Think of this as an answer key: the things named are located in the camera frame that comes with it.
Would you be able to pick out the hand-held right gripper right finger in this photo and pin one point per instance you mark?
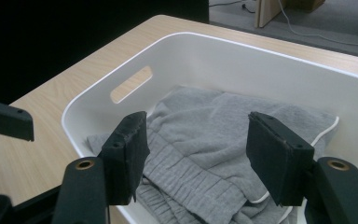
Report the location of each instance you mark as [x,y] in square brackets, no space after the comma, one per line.
[272,158]

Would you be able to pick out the light wooden desk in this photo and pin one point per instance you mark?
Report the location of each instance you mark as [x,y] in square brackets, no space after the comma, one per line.
[272,11]

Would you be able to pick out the grey pants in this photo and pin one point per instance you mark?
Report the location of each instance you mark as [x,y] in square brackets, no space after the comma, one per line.
[205,133]

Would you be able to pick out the white plastic bin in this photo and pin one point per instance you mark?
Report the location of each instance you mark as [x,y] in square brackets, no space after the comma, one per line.
[230,65]

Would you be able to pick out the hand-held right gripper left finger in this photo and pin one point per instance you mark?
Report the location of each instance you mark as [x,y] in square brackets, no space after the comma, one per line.
[126,158]

